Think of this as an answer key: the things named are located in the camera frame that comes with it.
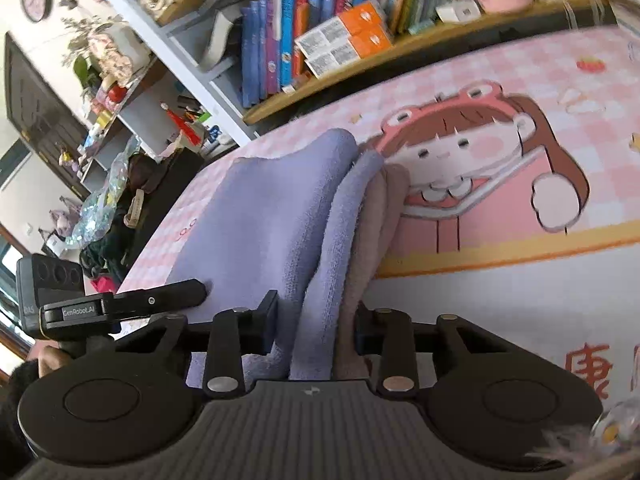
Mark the white charger plug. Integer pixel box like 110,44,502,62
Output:
435,0,482,24

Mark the dried flower plant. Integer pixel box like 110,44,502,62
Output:
61,14,126,87

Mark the purple and mauve sweater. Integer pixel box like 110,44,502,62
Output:
164,128,412,384

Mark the dark brown bag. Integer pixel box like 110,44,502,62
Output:
79,152,207,282

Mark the red tassel pen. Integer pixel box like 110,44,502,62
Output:
160,102,207,150

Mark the crinkled clear plastic bag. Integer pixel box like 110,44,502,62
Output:
72,134,142,249

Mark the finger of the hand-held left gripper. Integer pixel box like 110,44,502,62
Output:
102,278,209,317

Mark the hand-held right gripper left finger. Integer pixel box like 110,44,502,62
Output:
116,289,279,394

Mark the white cartoon figure ornament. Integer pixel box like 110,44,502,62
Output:
97,30,152,87

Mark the wooden bookshelf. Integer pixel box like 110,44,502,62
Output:
82,0,617,142

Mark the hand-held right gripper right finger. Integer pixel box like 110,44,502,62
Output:
354,301,502,394

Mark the pink cartoon desk mat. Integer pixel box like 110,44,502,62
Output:
114,24,640,413

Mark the row of blue picture books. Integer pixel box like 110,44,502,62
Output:
239,0,467,109

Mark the person's left forearm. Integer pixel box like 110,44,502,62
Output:
0,359,44,442

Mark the person's left hand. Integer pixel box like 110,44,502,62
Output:
37,342,79,379

